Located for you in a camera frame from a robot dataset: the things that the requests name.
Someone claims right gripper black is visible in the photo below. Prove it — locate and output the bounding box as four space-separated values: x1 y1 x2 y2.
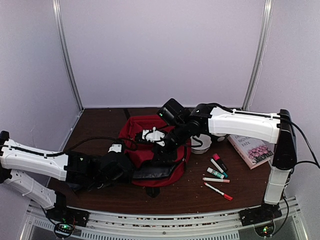
150 121 191 165

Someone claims red backpack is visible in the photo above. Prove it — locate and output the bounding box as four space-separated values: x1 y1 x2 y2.
119 115 191 198

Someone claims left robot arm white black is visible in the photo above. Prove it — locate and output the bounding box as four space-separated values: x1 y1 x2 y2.
0 130 135 222

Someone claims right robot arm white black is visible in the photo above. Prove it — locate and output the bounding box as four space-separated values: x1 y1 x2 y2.
144 98 298 221

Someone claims white scalloped bowl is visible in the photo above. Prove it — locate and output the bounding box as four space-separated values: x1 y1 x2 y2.
191 134 212 155

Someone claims dark blue dotted bowl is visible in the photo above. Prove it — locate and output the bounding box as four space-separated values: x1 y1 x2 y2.
210 133 228 143

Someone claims pink highlighter marker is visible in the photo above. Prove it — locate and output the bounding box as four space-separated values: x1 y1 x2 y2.
212 153 228 172

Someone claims grey pencil pouch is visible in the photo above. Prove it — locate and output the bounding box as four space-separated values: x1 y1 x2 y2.
66 182 86 193

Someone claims white green glue stick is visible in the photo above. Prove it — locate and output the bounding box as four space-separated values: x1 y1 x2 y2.
206 167 225 179

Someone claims white pen pink cap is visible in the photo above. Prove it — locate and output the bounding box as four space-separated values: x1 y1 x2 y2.
202 177 230 183

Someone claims white black marker teal cap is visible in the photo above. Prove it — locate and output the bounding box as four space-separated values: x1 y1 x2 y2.
210 158 228 178

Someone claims paperback book with pink flowers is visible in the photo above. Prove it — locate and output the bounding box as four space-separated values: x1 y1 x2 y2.
227 134 274 170

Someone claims white pen red cap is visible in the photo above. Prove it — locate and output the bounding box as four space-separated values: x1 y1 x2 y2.
204 182 233 201

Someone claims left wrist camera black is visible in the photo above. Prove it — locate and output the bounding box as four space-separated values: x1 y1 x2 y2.
108 143 125 154

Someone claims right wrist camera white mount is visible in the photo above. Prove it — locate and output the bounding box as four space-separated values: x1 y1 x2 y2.
135 126 166 147

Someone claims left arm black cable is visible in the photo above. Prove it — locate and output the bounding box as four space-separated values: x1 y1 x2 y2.
0 136 138 160

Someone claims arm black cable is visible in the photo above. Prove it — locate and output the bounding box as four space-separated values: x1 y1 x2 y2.
277 117 320 226
0 136 138 160

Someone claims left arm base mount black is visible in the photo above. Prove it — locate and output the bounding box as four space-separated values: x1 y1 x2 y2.
46 191 90 227

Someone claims aluminium front rail frame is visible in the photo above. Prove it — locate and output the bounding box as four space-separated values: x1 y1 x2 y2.
17 197 312 240

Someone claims right aluminium corner post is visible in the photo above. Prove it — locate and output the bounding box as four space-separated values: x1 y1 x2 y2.
242 0 274 111

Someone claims aluminium corner post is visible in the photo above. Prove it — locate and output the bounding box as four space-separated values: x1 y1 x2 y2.
242 0 274 111
52 0 84 111

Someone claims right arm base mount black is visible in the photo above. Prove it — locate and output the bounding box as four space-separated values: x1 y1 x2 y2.
238 203 282 227

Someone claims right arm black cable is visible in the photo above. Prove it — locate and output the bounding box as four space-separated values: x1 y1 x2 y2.
277 117 320 226

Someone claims left aluminium corner post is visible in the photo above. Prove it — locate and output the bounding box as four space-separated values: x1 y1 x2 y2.
52 0 84 111

